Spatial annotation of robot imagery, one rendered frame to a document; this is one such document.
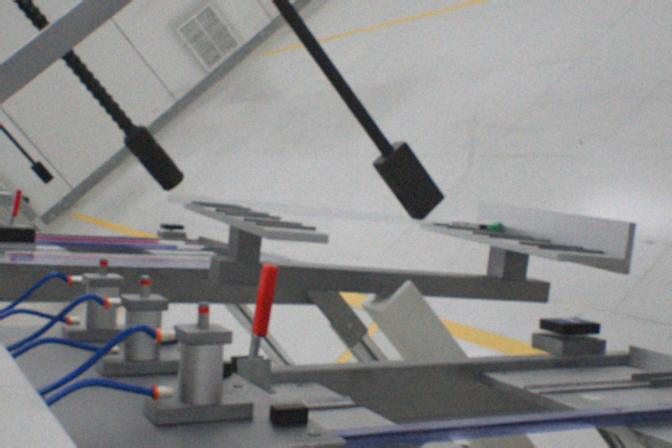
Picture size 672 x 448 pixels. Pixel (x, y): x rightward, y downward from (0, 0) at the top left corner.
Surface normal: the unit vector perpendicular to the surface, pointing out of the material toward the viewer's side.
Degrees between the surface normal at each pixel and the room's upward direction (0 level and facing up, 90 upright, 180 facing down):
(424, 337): 90
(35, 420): 43
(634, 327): 0
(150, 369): 90
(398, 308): 90
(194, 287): 90
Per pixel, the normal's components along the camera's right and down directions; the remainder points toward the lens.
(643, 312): -0.57, -0.75
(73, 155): 0.44, 0.07
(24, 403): 0.05, -1.00
